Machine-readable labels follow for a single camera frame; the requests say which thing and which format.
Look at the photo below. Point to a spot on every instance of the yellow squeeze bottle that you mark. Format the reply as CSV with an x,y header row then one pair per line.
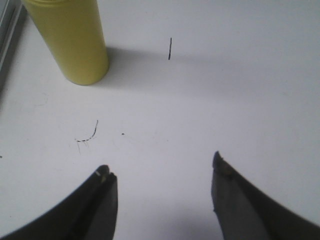
x,y
73,33

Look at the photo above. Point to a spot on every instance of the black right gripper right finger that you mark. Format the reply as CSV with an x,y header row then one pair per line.
x,y
244,212

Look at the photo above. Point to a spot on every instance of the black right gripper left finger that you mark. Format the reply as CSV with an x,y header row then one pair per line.
x,y
88,213

